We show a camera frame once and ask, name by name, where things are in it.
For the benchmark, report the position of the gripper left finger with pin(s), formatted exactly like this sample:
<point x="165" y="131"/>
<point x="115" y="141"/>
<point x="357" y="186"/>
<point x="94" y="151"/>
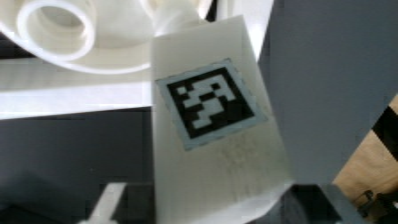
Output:
<point x="104" y="205"/>

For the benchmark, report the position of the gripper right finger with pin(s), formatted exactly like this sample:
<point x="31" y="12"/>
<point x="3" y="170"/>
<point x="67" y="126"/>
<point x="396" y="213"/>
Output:
<point x="344" y="215"/>

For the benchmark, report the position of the white stool leg with tag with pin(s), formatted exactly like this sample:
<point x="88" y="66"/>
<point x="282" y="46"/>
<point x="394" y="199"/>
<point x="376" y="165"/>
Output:
<point x="220" y="162"/>

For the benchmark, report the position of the white round stool seat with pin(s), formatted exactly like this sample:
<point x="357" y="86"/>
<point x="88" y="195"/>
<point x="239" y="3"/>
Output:
<point x="85" y="34"/>

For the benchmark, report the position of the white front fence wall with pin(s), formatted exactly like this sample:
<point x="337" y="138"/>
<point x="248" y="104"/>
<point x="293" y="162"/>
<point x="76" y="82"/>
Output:
<point x="44" y="91"/>

